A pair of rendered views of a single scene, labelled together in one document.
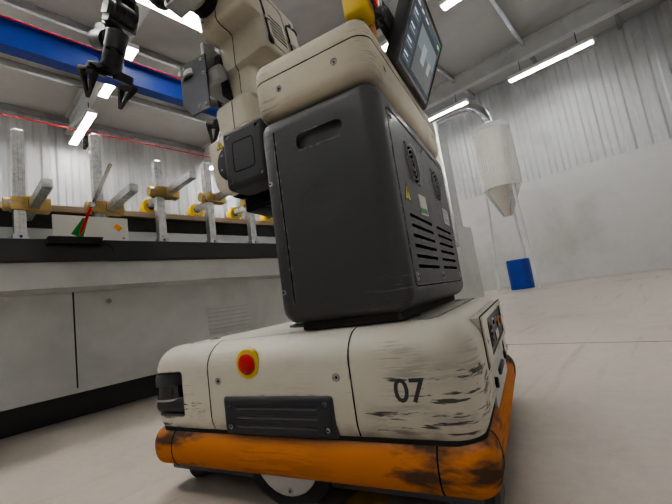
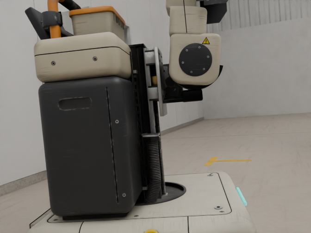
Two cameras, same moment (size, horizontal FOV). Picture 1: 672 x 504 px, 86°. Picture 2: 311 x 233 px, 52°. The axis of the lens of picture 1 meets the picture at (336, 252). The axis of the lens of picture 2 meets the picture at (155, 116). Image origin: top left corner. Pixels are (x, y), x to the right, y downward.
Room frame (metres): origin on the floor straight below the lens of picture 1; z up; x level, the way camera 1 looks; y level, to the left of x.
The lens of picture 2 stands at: (1.99, -0.35, 0.60)
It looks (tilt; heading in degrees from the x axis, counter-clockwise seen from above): 2 degrees down; 159
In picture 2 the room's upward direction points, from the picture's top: 5 degrees counter-clockwise
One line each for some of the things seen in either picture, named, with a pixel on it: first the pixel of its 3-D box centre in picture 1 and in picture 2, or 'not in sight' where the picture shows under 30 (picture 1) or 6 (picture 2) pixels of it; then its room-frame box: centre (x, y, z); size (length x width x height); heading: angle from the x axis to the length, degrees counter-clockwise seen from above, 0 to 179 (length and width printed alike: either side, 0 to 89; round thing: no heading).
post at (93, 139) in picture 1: (97, 187); not in sight; (1.45, 0.96, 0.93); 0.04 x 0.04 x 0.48; 48
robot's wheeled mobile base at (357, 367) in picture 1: (353, 368); (150, 225); (0.91, 0.00, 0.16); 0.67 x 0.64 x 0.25; 63
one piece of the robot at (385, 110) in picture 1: (361, 189); (114, 110); (0.86, -0.08, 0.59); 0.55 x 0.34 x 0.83; 153
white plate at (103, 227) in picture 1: (92, 228); not in sight; (1.41, 0.96, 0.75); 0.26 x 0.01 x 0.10; 138
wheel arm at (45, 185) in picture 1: (35, 202); not in sight; (1.26, 1.06, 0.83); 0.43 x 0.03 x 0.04; 48
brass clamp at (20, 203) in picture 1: (27, 205); not in sight; (1.28, 1.11, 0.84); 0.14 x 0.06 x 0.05; 138
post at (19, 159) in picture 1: (18, 190); not in sight; (1.27, 1.12, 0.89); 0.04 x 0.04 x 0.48; 48
